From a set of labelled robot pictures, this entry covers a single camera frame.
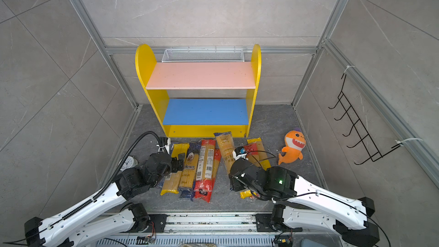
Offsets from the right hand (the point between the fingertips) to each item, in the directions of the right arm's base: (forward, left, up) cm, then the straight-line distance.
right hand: (231, 174), depth 67 cm
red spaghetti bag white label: (+4, +12, -14) cm, 19 cm away
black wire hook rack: (+6, -53, +10) cm, 54 cm away
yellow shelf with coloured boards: (+55, +12, -11) cm, 58 cm away
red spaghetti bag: (+17, +6, -19) cm, 26 cm away
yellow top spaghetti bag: (+2, +28, -14) cm, 31 cm away
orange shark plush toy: (+23, -37, -13) cm, 45 cm away
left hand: (+11, +24, 0) cm, 27 cm away
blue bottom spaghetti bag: (+12, +2, +4) cm, 13 cm away
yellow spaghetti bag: (-3, -7, -18) cm, 20 cm away
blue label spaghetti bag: (+1, +21, -15) cm, 26 cm away
